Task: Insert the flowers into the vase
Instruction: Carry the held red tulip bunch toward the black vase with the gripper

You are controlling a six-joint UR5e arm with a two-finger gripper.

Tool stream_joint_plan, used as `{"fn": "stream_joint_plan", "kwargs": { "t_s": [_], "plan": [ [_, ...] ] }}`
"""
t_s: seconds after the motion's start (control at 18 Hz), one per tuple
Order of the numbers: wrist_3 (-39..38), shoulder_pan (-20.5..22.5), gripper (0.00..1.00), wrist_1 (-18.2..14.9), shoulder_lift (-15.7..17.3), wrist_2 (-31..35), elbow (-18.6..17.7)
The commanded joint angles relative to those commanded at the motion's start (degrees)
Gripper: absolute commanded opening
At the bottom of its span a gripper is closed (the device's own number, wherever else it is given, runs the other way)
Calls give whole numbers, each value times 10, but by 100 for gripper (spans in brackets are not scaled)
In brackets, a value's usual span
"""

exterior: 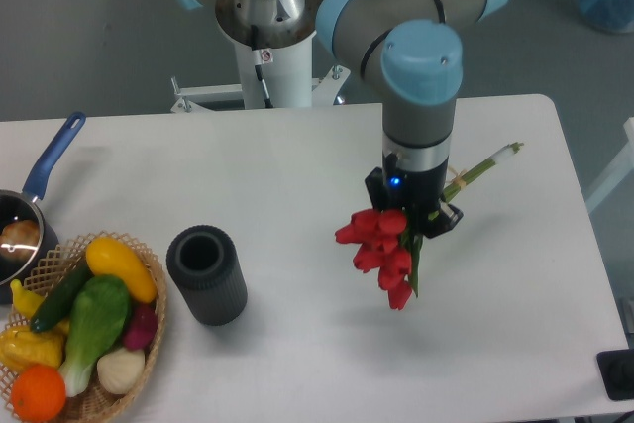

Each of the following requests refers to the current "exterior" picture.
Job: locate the black device at edge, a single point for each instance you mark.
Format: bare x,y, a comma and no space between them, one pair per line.
616,369

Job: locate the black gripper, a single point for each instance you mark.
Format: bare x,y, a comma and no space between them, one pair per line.
393,187

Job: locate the yellow bumpy gourd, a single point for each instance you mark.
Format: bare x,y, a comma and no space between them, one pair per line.
21,348

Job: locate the woven wicker basket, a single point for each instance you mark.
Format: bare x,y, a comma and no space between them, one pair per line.
95,404

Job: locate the orange fruit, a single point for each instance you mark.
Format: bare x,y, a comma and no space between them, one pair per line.
38,394

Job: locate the red tulip bouquet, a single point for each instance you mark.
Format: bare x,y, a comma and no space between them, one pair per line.
390,241

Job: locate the green bok choy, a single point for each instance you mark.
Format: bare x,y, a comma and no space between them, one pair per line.
97,318

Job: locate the white garlic bulb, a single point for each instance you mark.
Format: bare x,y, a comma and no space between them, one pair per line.
119,370

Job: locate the green cucumber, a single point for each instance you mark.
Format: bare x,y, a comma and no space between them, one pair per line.
58,303

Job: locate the magenta radish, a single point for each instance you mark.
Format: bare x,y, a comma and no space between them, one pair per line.
141,329

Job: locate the browned bread roll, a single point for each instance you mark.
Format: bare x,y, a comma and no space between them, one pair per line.
19,240

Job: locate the yellow banana pepper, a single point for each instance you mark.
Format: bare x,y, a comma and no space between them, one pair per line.
25,301

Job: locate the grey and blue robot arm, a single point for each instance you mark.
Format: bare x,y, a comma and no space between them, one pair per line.
407,51

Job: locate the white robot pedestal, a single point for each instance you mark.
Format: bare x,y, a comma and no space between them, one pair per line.
273,46

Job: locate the white frame at right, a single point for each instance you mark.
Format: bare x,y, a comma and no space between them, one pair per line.
613,174

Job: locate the yellow squash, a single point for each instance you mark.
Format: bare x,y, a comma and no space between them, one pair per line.
108,256

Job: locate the dark grey ribbed vase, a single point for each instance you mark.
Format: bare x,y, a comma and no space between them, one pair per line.
203,263

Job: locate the blue handled saucepan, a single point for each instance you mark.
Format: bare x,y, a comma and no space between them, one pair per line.
23,205

